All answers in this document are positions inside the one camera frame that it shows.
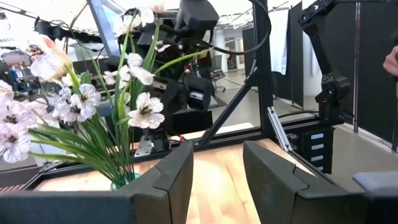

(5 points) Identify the black partition panel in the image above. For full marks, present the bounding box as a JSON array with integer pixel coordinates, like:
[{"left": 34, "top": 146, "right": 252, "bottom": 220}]
[
  {"left": 289, "top": 2, "right": 305, "bottom": 108},
  {"left": 320, "top": 0, "right": 398, "bottom": 146}
]

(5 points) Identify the silver metal strut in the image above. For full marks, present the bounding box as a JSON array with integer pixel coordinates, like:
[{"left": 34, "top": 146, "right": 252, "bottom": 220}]
[{"left": 266, "top": 106, "right": 294, "bottom": 152}]

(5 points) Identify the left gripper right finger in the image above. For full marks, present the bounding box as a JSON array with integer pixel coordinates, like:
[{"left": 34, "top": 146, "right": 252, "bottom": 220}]
[{"left": 242, "top": 141, "right": 398, "bottom": 224}]

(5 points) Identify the black box with white labels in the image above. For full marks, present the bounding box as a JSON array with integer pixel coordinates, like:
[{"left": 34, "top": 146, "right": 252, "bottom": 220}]
[{"left": 300, "top": 126, "right": 335, "bottom": 175}]

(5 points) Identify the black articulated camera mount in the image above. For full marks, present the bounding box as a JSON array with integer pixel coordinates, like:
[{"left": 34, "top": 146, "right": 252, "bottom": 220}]
[{"left": 298, "top": 0, "right": 352, "bottom": 121}]

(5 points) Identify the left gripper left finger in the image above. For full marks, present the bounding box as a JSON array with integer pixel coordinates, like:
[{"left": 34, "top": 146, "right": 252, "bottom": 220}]
[{"left": 0, "top": 139, "right": 195, "bottom": 224}]

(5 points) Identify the black office chair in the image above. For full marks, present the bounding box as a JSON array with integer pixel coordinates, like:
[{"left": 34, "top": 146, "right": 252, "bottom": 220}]
[{"left": 211, "top": 55, "right": 227, "bottom": 93}]

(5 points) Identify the person's hand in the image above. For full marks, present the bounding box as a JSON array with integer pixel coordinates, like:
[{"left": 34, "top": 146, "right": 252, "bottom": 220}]
[{"left": 382, "top": 45, "right": 398, "bottom": 77}]

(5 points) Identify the blue patterned glass vase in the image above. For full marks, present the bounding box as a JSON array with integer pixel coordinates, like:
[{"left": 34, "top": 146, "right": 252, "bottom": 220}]
[{"left": 110, "top": 172, "right": 141, "bottom": 191}]

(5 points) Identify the white artificial flower spray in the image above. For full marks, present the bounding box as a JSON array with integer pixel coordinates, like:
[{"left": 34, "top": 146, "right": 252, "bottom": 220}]
[
  {"left": 102, "top": 49, "right": 210, "bottom": 187},
  {"left": 0, "top": 79, "right": 125, "bottom": 187}
]

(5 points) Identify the blue screen device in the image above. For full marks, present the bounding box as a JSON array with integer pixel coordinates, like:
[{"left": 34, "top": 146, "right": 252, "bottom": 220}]
[{"left": 86, "top": 0, "right": 125, "bottom": 58}]

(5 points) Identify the white hanging cloth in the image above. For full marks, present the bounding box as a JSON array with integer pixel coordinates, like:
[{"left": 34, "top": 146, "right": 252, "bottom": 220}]
[{"left": 269, "top": 9, "right": 292, "bottom": 75}]

